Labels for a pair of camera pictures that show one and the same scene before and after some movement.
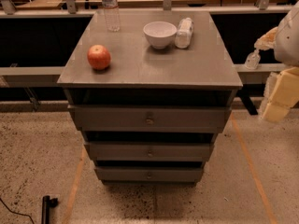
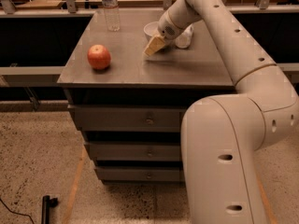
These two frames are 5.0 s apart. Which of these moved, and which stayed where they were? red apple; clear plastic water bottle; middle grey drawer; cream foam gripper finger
Moved: cream foam gripper finger
Stayed: middle grey drawer; clear plastic water bottle; red apple
